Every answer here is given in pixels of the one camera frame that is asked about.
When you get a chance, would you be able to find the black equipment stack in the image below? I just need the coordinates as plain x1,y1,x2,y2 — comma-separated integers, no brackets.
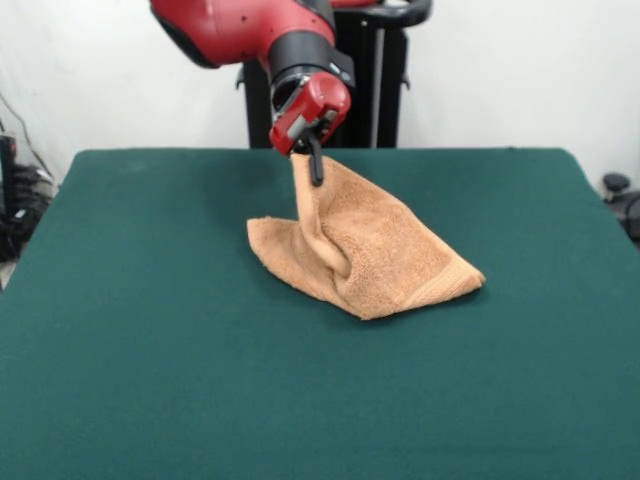
0,133,57,262

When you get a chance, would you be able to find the tan terry towel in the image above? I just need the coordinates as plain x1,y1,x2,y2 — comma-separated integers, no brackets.
246,151,487,320

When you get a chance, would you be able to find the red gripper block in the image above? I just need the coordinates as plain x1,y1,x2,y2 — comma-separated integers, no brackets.
269,72,350,189

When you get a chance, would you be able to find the dark green table cloth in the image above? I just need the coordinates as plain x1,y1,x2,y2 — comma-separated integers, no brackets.
0,147,640,480

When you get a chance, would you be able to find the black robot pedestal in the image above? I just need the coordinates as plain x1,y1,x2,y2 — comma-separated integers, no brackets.
234,0,434,150

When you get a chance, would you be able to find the black office chair base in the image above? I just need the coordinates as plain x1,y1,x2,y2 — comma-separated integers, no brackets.
602,172,640,251

